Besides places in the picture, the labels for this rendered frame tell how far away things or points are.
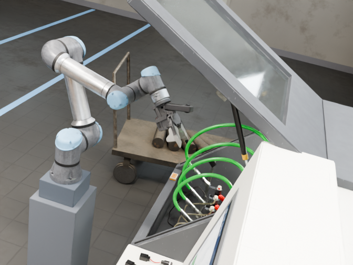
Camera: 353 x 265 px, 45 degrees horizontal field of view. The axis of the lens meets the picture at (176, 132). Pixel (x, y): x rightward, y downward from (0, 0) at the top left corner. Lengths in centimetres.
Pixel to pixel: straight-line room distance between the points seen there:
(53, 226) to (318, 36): 730
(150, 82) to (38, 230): 94
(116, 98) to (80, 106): 37
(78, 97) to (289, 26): 700
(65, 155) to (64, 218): 31
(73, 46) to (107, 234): 159
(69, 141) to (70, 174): 18
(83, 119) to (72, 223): 49
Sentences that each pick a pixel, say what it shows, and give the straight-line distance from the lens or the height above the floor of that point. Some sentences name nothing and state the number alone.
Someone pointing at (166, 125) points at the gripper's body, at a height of 132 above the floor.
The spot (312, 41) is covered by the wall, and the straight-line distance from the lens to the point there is 880.
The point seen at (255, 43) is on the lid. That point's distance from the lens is 190.
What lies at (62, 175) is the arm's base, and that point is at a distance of 207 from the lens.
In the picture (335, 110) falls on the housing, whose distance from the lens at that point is 193.
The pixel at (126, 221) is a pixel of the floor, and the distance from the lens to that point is 333.
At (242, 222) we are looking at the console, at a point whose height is 154.
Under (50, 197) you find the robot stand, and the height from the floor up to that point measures 82.
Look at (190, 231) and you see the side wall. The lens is 156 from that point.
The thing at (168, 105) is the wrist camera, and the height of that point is 139.
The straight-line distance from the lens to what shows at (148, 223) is 183.
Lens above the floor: 211
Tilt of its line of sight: 27 degrees down
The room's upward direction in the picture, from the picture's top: 12 degrees clockwise
